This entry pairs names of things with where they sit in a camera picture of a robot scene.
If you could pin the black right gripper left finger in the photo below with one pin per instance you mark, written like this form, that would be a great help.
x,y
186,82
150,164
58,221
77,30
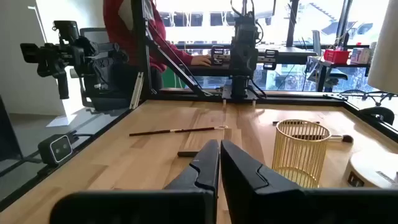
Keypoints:
x,y
186,199

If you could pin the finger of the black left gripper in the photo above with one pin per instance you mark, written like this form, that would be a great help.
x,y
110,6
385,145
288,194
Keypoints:
x,y
217,55
270,59

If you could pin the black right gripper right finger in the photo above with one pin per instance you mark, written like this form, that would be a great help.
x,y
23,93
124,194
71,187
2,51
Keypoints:
x,y
264,199

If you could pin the thin black pencil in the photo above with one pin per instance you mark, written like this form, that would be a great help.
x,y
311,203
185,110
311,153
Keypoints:
x,y
275,122

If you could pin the long grey pen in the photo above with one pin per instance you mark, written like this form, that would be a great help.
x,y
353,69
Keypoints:
x,y
199,129
149,133

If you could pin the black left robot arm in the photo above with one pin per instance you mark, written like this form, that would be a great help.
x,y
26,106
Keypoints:
x,y
241,88

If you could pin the black desk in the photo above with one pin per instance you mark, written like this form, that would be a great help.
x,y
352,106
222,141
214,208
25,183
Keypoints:
x,y
289,54

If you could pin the black side table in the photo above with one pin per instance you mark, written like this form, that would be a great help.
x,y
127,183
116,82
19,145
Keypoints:
x,y
321,76

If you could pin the red plastic box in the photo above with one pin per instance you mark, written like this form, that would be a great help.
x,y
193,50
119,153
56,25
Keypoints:
x,y
335,56

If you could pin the white metal bars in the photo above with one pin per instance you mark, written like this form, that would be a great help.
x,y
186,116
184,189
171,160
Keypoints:
x,y
136,90

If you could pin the white carton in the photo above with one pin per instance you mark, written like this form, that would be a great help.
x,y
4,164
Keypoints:
x,y
360,56

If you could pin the person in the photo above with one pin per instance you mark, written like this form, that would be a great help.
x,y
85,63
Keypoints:
x,y
118,31

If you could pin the white shade wooden base lamp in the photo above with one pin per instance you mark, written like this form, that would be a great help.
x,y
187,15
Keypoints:
x,y
385,46

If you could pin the black office chair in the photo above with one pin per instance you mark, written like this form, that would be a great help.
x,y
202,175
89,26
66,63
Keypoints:
x,y
381,113

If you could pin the white paper sheet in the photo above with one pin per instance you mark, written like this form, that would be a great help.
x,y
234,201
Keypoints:
x,y
62,120

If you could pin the black metal table frame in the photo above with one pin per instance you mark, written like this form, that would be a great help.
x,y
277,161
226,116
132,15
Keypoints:
x,y
138,46

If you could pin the small black depth camera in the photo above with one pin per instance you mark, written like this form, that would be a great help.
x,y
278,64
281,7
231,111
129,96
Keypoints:
x,y
53,151

